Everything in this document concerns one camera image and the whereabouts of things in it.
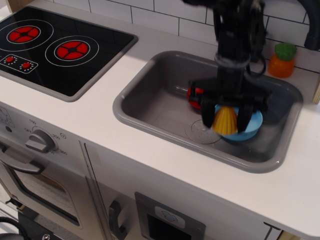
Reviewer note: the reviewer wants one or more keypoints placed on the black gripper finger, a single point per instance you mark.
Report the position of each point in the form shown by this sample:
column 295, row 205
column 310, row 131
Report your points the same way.
column 207, row 114
column 244, row 117

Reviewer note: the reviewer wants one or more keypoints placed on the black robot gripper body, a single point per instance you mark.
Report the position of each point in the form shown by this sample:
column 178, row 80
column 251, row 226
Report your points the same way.
column 234, row 87

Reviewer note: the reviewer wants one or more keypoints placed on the yellow toy corn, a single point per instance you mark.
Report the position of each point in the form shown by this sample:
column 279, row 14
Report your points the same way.
column 225, row 121

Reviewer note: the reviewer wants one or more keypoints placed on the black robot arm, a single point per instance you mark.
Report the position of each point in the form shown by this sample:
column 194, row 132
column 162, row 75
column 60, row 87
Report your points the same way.
column 240, row 33

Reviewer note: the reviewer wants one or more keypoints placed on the light blue plastic bowl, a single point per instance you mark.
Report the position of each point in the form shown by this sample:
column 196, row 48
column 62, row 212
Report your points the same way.
column 251, row 130

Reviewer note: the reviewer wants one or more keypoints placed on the grey toy sink basin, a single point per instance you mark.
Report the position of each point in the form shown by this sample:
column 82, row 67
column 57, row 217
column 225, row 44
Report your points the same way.
column 155, row 102

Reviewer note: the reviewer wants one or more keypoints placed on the red toy tomato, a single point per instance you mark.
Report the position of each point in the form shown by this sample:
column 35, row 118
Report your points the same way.
column 194, row 95

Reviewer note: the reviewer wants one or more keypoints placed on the orange toy carrot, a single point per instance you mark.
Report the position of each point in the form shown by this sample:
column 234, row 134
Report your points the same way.
column 282, row 63

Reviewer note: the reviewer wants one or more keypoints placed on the grey dishwasher control panel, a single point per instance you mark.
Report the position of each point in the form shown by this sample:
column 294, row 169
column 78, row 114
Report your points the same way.
column 160, row 222

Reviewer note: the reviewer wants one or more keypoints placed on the black toy stovetop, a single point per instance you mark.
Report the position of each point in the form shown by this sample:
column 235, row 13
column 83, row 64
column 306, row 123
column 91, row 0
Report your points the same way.
column 58, row 55

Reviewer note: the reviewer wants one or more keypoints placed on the white toy oven door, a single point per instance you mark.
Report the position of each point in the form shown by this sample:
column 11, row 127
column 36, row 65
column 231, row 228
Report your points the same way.
column 60, row 193

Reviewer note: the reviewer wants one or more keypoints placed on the grey oven dial knob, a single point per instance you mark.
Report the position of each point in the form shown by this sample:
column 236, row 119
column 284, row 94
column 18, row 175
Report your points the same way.
column 40, row 142

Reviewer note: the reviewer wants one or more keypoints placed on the grey cabinet door handle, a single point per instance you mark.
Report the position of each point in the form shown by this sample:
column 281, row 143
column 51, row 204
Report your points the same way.
column 118, row 232

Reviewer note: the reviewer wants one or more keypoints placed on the grey oven door handle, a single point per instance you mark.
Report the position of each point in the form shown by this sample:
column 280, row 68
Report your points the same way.
column 32, row 167

